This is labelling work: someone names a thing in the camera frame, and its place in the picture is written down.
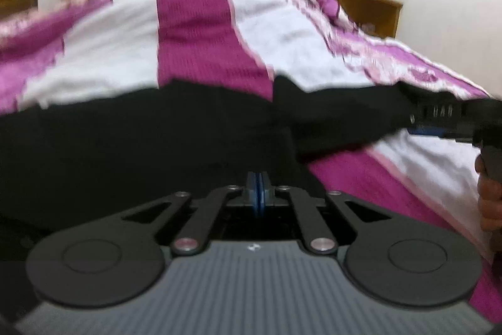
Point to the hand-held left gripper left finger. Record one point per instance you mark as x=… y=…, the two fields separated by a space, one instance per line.
x=252 y=193

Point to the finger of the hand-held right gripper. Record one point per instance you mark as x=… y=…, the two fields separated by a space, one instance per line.
x=439 y=109
x=429 y=131

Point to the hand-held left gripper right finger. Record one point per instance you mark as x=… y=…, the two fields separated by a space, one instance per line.
x=262 y=193

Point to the black garment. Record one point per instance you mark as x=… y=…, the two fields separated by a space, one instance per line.
x=117 y=146

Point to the person's right hand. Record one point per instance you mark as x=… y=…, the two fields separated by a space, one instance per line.
x=492 y=201

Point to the wooden bedside cabinet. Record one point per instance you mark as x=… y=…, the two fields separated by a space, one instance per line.
x=376 y=11

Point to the purple and white bedspread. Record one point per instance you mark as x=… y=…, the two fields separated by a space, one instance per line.
x=196 y=36

